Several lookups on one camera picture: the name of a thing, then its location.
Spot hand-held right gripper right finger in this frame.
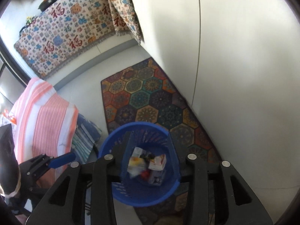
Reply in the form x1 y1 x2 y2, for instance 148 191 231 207
173 153 273 225

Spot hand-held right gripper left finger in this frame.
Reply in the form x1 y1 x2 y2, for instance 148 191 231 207
27 131 134 225

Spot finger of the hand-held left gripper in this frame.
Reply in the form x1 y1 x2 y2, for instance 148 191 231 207
29 152 76 182

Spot small white red carton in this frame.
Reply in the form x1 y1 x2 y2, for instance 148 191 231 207
149 155 167 171

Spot blue plastic basket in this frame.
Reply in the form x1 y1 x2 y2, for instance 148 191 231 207
98 121 181 208

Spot blue striped cloth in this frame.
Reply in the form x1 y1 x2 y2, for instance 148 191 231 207
71 114 102 163

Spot pink white striped tablecloth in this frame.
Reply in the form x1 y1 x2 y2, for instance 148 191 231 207
9 77 79 188

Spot hexagon patterned rug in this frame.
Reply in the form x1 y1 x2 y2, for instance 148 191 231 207
101 57 221 225

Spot white kitchen counter cabinet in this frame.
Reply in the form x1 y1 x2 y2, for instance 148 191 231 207
125 0 300 211

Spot large patterned cloth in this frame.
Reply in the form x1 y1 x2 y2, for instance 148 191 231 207
13 0 118 80

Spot narrow patterned cloth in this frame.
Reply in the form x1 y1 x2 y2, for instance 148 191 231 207
102 0 145 45

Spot black clay pot orange lid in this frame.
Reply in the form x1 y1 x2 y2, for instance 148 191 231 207
37 0 58 11

